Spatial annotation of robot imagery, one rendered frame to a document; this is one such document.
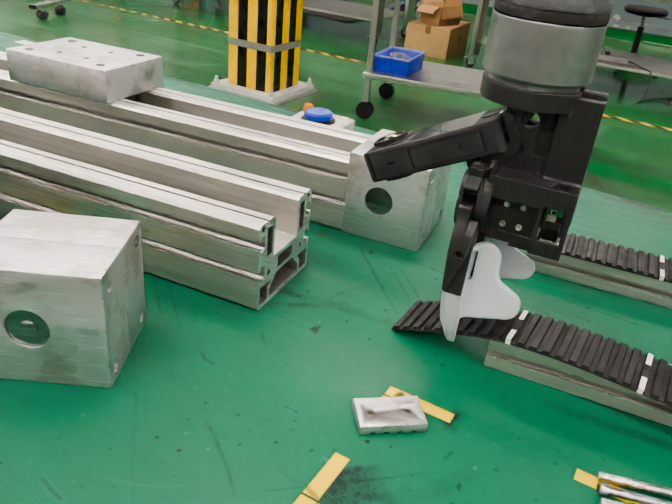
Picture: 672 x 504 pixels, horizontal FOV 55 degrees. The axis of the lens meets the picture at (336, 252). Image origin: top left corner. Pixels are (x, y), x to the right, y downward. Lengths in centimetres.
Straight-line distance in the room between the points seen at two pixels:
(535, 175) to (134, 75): 56
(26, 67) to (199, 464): 63
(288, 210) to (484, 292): 21
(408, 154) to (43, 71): 55
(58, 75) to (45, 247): 43
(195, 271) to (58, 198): 16
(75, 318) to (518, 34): 35
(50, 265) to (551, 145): 35
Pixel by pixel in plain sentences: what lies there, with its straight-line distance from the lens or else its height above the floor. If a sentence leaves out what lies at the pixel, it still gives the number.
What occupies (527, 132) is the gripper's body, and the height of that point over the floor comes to 98.
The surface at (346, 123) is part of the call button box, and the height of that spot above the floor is 84.
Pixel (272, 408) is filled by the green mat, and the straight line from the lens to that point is 49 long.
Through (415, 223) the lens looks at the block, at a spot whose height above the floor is 81.
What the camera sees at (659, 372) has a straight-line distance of 56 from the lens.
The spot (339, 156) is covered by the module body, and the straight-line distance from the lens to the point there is 71.
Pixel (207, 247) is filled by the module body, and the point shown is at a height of 83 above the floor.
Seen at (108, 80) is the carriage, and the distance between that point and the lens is 86.
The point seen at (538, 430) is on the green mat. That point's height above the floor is 78.
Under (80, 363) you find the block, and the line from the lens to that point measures 51.
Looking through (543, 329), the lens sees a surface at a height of 82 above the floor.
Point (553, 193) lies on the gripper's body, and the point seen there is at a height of 95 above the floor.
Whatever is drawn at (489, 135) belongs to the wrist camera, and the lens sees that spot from 48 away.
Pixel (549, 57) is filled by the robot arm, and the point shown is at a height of 103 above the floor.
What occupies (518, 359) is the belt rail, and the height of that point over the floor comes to 79.
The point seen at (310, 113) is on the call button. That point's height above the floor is 85.
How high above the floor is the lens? 111
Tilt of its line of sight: 29 degrees down
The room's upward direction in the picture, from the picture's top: 6 degrees clockwise
